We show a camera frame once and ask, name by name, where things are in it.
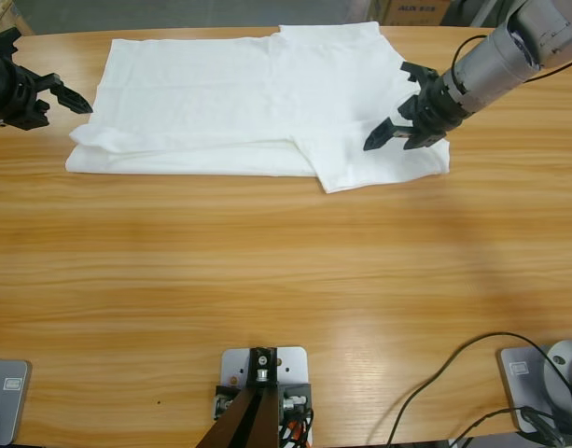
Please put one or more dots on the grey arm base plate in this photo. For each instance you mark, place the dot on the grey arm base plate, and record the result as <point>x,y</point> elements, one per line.
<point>10,401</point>
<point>519,387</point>

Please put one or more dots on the white AUX cardboard box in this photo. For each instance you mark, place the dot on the white AUX cardboard box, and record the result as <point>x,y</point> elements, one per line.
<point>416,14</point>

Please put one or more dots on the white mount plate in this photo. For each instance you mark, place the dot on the white mount plate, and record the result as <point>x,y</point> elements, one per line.
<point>232,361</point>

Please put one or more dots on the black corner bracket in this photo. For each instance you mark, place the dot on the black corner bracket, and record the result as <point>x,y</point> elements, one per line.
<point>295,396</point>
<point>222,396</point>

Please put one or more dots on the white Unitree t-shirt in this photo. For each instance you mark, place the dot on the white Unitree t-shirt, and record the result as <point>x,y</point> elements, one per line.
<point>220,93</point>

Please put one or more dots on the wooden crate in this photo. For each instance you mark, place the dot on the wooden crate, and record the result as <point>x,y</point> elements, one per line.
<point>5,16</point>

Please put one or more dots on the dark brown camera post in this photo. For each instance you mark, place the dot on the dark brown camera post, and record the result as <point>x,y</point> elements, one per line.
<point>239,420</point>

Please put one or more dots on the grey metal rack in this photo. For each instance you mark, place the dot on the grey metal rack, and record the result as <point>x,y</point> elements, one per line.
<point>472,11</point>

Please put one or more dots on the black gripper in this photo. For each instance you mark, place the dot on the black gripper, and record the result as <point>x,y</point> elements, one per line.
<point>435,107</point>
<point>12,93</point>

